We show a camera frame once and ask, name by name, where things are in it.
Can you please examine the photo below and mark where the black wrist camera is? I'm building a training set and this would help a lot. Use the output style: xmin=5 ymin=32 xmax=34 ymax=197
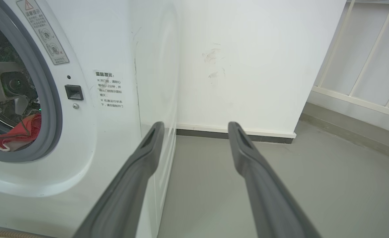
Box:
xmin=0 ymin=71 xmax=33 ymax=99

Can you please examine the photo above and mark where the cream perforated laundry basket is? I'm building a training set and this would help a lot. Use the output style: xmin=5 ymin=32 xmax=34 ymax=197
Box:
xmin=0 ymin=230 xmax=56 ymax=238

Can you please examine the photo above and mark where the black text notice label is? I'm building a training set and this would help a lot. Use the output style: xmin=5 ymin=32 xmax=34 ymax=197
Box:
xmin=94 ymin=69 xmax=125 ymax=109

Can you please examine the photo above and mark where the grey warning sticker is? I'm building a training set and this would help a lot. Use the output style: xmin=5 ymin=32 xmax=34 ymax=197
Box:
xmin=16 ymin=0 xmax=70 ymax=65

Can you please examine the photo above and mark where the red cloth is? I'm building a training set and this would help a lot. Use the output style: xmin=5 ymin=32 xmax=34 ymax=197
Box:
xmin=0 ymin=113 xmax=42 ymax=152

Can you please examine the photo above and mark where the white railing frame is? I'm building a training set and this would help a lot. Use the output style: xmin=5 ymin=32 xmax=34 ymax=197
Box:
xmin=308 ymin=0 xmax=389 ymax=121

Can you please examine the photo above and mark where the white front-load washing machine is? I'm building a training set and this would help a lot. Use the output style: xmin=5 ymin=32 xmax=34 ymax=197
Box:
xmin=0 ymin=0 xmax=182 ymax=238

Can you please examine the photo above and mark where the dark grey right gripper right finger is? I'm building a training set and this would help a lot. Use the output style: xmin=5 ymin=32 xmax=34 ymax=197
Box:
xmin=228 ymin=122 xmax=322 ymax=238

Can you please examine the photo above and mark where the grey rubber door seal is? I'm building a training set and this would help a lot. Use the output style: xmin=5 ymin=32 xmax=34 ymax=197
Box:
xmin=0 ymin=0 xmax=63 ymax=163

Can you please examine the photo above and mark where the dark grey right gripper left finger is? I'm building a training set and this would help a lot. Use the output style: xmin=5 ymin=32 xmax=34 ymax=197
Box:
xmin=72 ymin=121 xmax=165 ymax=238

